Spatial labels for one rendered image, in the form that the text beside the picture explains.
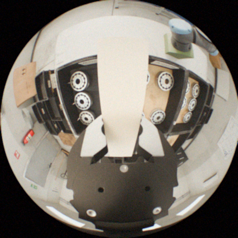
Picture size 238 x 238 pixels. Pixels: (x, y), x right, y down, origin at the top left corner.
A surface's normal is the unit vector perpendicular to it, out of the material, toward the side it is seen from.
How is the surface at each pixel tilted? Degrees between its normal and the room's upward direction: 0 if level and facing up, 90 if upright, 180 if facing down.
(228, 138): 90
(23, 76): 77
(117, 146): 0
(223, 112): 90
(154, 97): 0
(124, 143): 0
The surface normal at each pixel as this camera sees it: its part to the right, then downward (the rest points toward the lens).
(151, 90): 0.00, 0.54
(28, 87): 0.97, 0.13
